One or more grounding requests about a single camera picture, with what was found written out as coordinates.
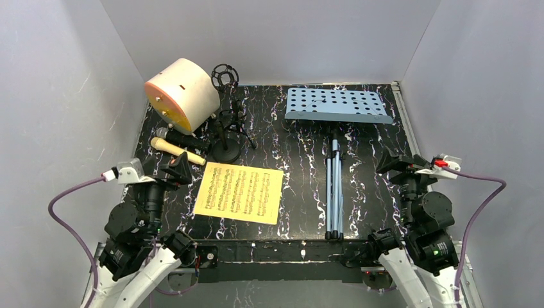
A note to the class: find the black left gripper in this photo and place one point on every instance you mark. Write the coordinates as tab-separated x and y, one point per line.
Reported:
159	183

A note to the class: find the black tripod microphone stand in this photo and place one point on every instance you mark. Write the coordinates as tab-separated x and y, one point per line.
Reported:
225	79

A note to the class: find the yellow sheet music page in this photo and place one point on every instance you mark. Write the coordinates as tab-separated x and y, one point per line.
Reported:
243	193

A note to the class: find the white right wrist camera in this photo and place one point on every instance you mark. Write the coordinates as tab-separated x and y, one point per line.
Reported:
438	166

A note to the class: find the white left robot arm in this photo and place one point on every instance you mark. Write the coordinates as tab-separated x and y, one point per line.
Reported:
133	260

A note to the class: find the black round microphone stand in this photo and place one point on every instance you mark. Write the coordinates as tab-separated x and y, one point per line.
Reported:
225	150

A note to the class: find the aluminium frame rail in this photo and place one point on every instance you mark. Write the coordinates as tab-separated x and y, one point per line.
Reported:
351	261

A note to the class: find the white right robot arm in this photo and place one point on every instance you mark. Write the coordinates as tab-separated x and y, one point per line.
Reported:
423	261

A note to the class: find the beige microphone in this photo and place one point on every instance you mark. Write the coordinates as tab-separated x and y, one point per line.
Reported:
162	145

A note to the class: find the blue music stand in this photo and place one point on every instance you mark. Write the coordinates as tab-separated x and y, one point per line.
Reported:
339	106

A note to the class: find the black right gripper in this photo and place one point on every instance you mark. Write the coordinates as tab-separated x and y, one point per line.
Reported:
405	171

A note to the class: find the white and orange drum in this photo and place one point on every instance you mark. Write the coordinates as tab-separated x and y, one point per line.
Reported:
183	95

